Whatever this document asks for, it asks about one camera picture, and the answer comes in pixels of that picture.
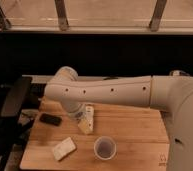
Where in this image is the white tube bottle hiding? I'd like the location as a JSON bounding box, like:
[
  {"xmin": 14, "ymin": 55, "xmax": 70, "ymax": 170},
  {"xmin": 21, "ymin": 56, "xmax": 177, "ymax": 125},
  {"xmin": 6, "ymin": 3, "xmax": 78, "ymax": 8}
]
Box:
[{"xmin": 81, "ymin": 106, "xmax": 94, "ymax": 134}]

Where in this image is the black office chair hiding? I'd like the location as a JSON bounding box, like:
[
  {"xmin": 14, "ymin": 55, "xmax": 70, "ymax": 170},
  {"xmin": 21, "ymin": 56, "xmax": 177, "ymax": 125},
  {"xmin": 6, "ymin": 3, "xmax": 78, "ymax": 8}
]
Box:
[{"xmin": 0, "ymin": 77, "xmax": 33, "ymax": 171}]

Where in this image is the white sponge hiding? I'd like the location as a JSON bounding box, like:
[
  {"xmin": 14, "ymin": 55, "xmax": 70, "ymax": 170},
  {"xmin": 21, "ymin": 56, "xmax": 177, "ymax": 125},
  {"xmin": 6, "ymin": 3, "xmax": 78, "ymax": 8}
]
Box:
[{"xmin": 52, "ymin": 137, "xmax": 76, "ymax": 161}]

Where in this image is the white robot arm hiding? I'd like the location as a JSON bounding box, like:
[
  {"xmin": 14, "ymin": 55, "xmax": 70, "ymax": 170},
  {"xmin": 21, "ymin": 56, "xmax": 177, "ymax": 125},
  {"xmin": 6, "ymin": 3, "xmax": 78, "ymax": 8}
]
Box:
[{"xmin": 44, "ymin": 67, "xmax": 193, "ymax": 171}]

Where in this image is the wooden cutting board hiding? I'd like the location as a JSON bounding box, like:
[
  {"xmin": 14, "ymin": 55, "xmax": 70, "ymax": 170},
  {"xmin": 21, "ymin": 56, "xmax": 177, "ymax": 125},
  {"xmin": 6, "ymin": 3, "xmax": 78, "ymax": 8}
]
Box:
[{"xmin": 20, "ymin": 99, "xmax": 169, "ymax": 171}]

